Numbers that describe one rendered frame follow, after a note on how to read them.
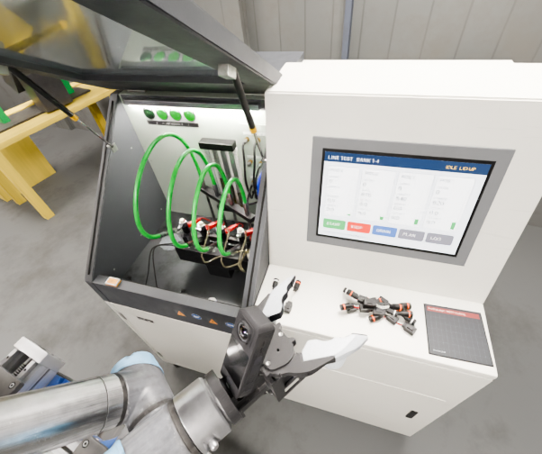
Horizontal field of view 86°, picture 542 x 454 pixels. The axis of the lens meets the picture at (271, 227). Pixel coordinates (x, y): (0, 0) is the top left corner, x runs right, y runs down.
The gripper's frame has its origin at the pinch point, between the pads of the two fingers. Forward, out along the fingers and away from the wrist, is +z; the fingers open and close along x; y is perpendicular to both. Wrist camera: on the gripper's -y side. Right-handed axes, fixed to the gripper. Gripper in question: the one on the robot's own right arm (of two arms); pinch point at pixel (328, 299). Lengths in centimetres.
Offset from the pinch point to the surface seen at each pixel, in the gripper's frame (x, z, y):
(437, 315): 2, 42, 48
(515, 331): 16, 135, 149
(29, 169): -391, -74, 76
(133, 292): -74, -29, 41
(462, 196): -5, 53, 13
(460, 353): 12, 37, 49
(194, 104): -84, 21, -9
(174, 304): -60, -19, 44
